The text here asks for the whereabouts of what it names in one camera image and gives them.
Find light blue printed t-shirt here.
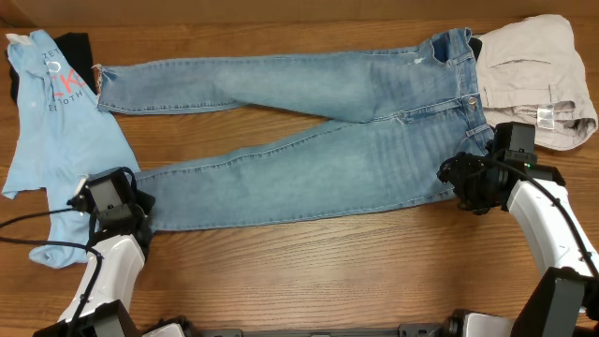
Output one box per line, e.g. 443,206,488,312
1,29,141,271

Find white folded garment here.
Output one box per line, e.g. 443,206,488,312
476,14,598,151

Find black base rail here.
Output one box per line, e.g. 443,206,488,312
197,323,446,337

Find black garment under t-shirt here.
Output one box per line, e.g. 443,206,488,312
6,30,96,114

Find blue denim jeans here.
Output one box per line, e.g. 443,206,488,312
98,28,492,231

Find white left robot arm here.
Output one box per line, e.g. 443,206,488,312
35,167,155,336

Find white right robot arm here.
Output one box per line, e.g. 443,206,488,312
434,122,598,337

